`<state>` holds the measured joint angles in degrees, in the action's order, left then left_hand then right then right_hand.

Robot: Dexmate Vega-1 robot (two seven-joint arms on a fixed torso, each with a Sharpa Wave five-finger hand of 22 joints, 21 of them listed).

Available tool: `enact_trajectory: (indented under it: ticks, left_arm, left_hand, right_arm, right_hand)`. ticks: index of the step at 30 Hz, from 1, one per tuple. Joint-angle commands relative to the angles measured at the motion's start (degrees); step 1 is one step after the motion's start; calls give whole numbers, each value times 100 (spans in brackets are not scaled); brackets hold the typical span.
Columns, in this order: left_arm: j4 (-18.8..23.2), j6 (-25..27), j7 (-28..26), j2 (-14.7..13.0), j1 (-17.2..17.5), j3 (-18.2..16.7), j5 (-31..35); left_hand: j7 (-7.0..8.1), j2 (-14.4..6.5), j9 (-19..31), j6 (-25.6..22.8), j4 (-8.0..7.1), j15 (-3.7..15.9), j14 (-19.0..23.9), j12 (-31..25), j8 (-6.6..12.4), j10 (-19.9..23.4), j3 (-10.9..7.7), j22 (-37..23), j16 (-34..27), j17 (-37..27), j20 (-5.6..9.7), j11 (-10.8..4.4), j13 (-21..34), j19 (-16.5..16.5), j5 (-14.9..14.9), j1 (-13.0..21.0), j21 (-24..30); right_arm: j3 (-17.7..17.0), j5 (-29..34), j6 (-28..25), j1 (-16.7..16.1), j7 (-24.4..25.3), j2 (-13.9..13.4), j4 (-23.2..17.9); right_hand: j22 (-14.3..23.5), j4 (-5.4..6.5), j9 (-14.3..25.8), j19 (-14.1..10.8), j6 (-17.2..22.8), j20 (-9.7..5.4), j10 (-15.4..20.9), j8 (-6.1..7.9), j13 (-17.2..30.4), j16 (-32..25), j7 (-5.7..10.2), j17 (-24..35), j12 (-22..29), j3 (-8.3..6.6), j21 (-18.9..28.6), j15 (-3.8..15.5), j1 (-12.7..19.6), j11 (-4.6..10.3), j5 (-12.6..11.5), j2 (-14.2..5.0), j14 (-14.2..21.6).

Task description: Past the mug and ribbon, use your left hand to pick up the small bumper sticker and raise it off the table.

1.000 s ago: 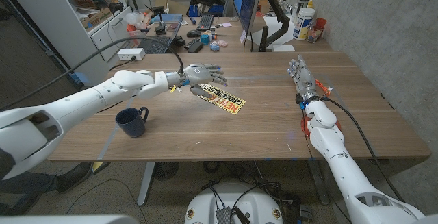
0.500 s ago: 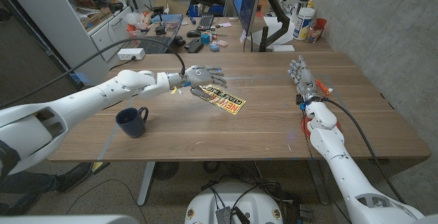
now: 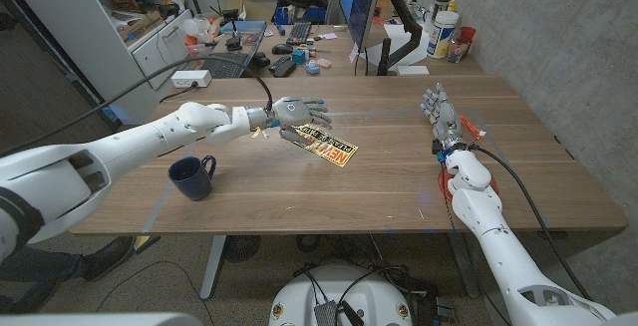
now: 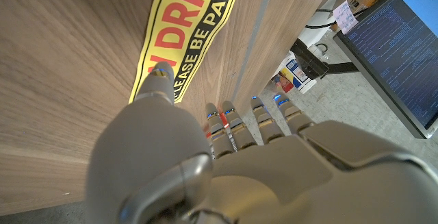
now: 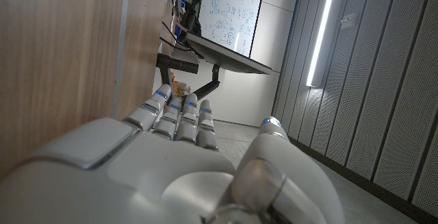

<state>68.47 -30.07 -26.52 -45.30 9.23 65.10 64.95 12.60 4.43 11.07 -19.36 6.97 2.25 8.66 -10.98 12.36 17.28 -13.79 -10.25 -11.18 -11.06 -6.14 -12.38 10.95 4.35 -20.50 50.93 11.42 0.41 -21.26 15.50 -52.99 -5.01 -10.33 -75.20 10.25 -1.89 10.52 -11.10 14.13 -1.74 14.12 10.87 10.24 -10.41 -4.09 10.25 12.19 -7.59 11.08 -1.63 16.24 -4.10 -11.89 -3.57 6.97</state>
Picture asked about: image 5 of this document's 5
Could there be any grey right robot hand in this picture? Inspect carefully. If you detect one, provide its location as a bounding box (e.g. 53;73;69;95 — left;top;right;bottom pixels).
0;83;346;224

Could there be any computer monitor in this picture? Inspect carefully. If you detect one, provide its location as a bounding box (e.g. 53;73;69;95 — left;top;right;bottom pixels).
185;32;274;75

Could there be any whiteboard with writing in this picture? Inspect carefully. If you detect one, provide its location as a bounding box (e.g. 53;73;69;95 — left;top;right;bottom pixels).
197;0;267;58

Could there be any long ceiling light strip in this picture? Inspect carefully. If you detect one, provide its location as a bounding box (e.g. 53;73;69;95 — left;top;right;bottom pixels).
305;0;339;88

